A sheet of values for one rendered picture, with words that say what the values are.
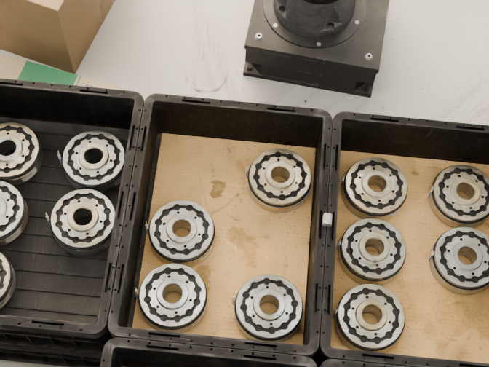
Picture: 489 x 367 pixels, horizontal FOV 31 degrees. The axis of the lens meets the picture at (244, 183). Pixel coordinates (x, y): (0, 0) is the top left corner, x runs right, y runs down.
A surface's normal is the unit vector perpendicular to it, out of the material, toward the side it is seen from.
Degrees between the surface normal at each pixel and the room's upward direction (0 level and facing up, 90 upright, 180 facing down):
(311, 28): 75
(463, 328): 0
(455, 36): 0
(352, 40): 3
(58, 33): 90
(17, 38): 90
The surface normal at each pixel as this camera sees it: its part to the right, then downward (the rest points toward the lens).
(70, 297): 0.03, -0.44
